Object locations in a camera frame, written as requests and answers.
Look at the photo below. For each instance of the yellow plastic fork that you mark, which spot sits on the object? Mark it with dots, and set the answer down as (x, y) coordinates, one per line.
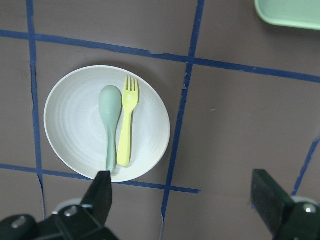
(130, 99)

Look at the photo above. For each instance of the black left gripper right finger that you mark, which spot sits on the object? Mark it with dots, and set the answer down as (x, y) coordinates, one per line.
(272, 203)

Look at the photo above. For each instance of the mint green tray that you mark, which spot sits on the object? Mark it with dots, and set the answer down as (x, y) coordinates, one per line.
(301, 14)

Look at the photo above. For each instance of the white round plate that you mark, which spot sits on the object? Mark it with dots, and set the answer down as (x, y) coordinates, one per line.
(76, 134)

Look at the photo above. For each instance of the pale green plastic spoon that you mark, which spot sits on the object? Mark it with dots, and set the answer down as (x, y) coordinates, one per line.
(110, 107)

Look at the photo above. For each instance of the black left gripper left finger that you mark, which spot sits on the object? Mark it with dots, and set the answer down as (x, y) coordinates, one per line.
(99, 197)

